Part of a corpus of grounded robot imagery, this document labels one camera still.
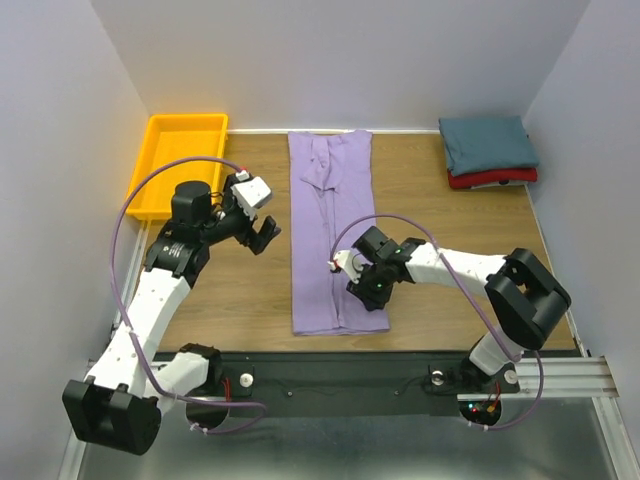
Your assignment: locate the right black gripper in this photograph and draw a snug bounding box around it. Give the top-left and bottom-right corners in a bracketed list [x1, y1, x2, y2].
[345, 261, 391, 312]

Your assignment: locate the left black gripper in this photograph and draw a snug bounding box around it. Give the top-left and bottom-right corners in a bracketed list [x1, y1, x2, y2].
[201, 175, 281, 255]

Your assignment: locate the purple t shirt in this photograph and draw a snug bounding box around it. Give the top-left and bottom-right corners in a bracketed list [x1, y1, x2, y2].
[288, 130, 390, 335]

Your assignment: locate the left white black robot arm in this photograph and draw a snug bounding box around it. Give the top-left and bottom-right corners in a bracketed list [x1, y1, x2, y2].
[62, 171, 280, 455]

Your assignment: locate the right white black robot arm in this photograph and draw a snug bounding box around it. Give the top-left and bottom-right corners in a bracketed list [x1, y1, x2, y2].
[329, 227, 571, 390]

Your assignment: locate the yellow plastic bin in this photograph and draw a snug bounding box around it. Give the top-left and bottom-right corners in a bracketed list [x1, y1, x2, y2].
[123, 112, 230, 221]

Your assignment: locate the folded teal t shirt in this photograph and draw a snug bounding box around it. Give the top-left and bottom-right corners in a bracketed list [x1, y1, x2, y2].
[438, 116, 539, 176]

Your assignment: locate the folded red t shirt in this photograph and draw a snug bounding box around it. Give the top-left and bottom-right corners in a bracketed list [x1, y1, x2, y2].
[447, 168, 538, 190]

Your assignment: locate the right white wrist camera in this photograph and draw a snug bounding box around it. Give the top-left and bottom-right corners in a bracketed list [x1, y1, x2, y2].
[328, 250, 364, 284]

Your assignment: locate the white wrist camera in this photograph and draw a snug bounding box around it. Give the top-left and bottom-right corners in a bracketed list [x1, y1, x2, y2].
[231, 170, 273, 220]
[328, 250, 364, 284]

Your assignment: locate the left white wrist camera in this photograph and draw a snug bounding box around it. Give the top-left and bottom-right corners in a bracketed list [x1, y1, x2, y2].
[231, 170, 273, 220]

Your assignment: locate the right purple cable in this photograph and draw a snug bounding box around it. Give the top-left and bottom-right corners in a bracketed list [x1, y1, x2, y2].
[327, 213, 545, 434]

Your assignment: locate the purple cable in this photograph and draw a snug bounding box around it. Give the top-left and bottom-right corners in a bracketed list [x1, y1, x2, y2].
[109, 155, 269, 437]
[327, 213, 545, 434]

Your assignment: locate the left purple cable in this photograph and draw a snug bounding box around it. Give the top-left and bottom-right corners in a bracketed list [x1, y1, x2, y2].
[109, 155, 269, 437]

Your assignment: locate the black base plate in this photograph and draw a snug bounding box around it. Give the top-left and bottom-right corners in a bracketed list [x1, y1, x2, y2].
[192, 351, 520, 417]

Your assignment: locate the aluminium frame rail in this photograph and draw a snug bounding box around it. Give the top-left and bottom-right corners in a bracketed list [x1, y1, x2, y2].
[62, 345, 619, 479]

